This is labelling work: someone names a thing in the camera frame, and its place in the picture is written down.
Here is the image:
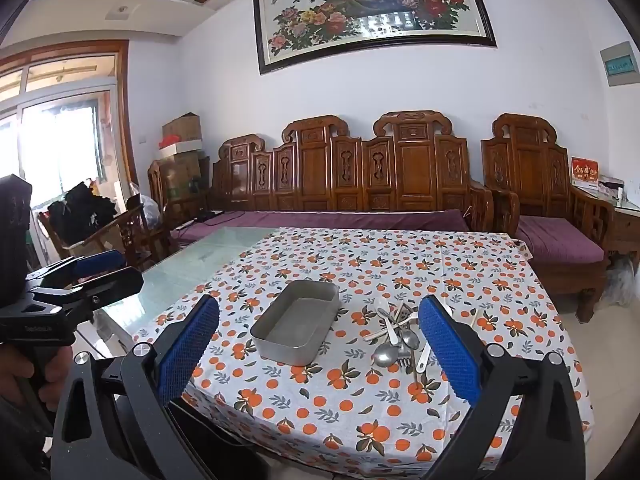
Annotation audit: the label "small white ceramic spoon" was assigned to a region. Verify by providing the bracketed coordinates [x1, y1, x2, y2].
[416, 342, 432, 374]

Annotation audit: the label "metal fork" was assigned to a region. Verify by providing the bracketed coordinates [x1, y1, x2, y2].
[395, 309, 420, 367]

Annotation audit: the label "large metal spoon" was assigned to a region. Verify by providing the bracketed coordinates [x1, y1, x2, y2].
[372, 342, 403, 367]

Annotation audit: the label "rectangular metal tray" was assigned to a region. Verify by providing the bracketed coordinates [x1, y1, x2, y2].
[250, 280, 341, 366]

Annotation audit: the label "white plastic fork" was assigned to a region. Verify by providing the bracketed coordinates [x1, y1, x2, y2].
[362, 312, 418, 341]

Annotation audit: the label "smiley face metal spoon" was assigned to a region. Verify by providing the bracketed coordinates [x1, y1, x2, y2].
[376, 306, 399, 347]

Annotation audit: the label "person's left hand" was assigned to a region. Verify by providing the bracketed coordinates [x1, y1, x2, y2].
[0, 344, 73, 412]

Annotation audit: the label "wooden chair with clothes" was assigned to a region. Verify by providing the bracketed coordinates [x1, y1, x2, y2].
[36, 182, 172, 270]

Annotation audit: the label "white plastic bag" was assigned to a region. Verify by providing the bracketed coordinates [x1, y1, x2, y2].
[130, 182, 160, 229]

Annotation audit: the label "orange patterned tablecloth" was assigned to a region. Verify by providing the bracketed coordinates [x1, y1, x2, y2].
[134, 229, 594, 478]

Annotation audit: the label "stacked cardboard boxes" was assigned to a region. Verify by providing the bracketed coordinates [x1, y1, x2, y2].
[158, 112, 204, 200]

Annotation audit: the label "purple armchair cushion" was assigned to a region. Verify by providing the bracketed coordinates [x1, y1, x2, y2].
[515, 216, 604, 264]

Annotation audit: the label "carved wooden armchair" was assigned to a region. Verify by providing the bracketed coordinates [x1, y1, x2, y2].
[480, 113, 608, 323]

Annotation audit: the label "carved wooden sofa bench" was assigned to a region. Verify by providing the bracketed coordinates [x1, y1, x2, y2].
[147, 109, 497, 233]

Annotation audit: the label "wooden side table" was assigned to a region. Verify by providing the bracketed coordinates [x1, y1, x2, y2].
[570, 185, 639, 272]

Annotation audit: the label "red gift box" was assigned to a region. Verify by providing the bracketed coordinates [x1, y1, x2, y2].
[570, 157, 600, 184]

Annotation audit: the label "framed peacock flower painting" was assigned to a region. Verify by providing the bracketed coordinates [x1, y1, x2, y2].
[253, 0, 497, 74]

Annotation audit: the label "window with wooden frame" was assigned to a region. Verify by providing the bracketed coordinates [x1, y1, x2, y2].
[1, 39, 138, 262]

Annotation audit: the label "wall electrical panel box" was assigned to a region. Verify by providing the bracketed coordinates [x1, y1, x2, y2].
[600, 41, 640, 87]

